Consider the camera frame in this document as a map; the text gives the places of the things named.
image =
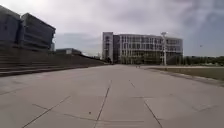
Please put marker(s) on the grey concrete slab pavement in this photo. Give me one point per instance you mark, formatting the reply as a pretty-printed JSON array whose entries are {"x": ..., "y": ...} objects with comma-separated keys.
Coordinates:
[{"x": 116, "y": 96}]

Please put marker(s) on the white multi-storey building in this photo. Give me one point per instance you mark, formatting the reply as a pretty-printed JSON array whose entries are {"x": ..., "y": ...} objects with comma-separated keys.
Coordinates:
[{"x": 143, "y": 46}]

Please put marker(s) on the low grey building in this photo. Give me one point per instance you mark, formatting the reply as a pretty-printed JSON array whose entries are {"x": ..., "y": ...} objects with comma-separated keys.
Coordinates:
[{"x": 68, "y": 51}]

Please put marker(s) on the lamp pole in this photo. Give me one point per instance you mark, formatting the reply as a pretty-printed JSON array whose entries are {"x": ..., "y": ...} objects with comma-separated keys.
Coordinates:
[{"x": 164, "y": 50}]

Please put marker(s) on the dark hedge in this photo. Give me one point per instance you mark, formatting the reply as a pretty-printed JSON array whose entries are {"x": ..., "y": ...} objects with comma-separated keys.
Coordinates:
[{"x": 50, "y": 59}]

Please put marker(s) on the dark building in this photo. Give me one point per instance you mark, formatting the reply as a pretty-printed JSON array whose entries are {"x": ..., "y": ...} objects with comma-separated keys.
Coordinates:
[
  {"x": 36, "y": 33},
  {"x": 8, "y": 28}
]

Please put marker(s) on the dark stone steps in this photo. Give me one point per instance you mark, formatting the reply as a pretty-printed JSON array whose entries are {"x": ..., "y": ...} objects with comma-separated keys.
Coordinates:
[{"x": 26, "y": 70}]

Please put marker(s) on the grey kerb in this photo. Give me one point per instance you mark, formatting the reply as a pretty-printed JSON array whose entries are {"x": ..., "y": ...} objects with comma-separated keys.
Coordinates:
[{"x": 200, "y": 79}]

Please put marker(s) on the row of trees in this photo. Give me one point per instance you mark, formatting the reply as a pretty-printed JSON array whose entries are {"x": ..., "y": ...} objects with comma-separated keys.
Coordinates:
[{"x": 203, "y": 60}]

